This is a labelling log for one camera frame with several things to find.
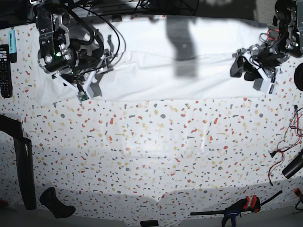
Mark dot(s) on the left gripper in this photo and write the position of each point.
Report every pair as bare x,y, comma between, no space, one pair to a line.
252,70

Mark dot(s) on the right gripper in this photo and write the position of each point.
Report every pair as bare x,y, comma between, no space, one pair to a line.
81,79

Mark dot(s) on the white T-shirt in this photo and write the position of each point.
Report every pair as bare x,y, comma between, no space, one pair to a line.
174,57

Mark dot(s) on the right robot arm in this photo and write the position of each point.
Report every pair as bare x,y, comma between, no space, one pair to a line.
73,61

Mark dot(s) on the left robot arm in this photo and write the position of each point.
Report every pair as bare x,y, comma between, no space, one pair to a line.
285,39

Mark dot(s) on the black round object right edge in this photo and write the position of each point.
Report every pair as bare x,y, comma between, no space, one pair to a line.
298,77

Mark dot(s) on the dark phone at table top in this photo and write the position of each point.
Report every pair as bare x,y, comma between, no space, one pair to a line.
116,18

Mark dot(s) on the black TV remote control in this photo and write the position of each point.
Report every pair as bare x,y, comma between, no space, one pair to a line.
5,72

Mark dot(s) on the teal highlighter marker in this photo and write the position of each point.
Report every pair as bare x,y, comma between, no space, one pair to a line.
12,46

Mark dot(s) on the black cylinder tube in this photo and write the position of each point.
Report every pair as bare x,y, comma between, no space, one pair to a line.
294,166

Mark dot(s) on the terrazzo pattern table cloth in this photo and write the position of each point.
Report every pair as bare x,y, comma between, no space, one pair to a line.
161,159

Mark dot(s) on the black orange bar clamp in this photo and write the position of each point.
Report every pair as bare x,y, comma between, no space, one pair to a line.
244,205

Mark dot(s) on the small black rectangular device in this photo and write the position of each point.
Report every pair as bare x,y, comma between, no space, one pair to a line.
149,223

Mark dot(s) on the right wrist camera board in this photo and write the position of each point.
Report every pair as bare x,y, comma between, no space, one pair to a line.
82,96

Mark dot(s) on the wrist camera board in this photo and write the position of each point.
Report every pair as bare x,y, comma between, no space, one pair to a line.
82,96
271,88

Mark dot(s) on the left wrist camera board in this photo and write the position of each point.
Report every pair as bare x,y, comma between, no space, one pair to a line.
271,88

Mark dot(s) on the black L-shaped bracket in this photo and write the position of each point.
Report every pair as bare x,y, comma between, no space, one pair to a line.
24,160

